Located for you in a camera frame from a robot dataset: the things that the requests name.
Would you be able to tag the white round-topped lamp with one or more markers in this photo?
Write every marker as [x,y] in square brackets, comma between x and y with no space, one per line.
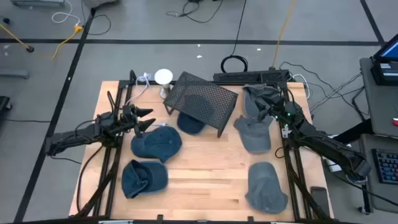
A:
[163,76]

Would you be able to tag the grey desk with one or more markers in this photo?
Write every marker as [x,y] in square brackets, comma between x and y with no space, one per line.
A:
[379,109]

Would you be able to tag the black box device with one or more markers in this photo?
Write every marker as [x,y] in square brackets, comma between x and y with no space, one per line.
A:
[385,73]

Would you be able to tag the black beam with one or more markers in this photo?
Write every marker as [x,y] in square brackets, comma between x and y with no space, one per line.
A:
[354,132]

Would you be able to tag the red button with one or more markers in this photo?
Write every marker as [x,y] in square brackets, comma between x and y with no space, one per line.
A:
[395,122]

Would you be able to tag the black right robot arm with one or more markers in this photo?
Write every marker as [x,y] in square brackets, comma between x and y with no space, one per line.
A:
[326,146]

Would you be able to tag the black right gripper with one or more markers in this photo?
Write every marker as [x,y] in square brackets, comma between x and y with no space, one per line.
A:
[280,113]

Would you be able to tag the grey baseball cap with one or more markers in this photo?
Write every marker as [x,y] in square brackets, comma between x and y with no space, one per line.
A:
[250,102]
[253,135]

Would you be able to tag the black perforated metal shelf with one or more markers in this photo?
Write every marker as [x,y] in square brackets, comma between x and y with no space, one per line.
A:
[202,93]

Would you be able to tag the black laptop with lit screen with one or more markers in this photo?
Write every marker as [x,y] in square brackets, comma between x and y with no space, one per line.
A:
[388,51]

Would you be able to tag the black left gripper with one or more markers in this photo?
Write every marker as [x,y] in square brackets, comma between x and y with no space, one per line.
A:
[127,119]

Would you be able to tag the black keyboard with coloured keys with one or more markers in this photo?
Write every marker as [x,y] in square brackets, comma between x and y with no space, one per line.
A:
[387,166]

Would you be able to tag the long black perforated box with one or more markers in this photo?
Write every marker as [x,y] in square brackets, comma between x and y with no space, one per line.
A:
[248,76]

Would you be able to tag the pile of dark cloths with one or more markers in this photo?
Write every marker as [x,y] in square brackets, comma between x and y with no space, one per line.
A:
[265,189]

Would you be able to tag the black smartphone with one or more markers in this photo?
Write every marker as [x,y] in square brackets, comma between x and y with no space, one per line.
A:
[320,200]

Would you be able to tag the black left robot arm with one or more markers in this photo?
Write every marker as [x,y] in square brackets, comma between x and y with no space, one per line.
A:
[77,134]

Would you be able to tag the dark blue denim cap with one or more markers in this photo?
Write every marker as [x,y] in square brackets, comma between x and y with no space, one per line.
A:
[158,143]
[146,179]
[189,124]

